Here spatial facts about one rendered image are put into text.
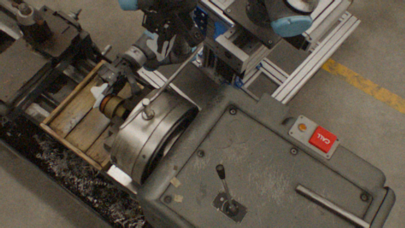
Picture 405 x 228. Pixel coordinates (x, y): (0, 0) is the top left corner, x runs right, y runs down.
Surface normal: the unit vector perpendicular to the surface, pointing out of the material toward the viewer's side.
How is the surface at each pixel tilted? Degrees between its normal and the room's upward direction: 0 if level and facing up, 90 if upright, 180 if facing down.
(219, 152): 0
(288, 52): 0
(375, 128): 0
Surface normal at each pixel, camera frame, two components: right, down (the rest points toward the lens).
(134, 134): -0.22, -0.03
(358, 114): 0.04, -0.40
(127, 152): -0.41, 0.29
